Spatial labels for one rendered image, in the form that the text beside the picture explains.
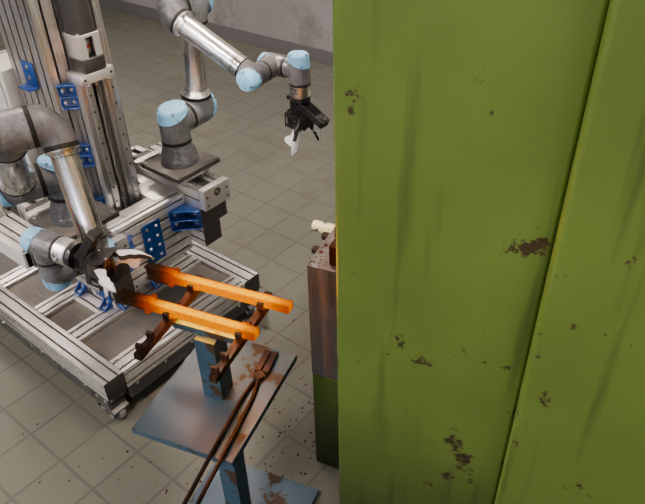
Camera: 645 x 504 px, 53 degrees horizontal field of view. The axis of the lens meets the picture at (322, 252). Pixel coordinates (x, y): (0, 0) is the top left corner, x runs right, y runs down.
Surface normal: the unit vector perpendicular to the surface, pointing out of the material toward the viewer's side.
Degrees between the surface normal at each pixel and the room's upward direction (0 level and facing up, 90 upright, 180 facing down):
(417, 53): 90
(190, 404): 0
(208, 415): 0
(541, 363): 90
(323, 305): 90
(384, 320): 90
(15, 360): 0
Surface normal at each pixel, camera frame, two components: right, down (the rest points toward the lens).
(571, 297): -0.40, 0.55
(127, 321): -0.03, -0.80
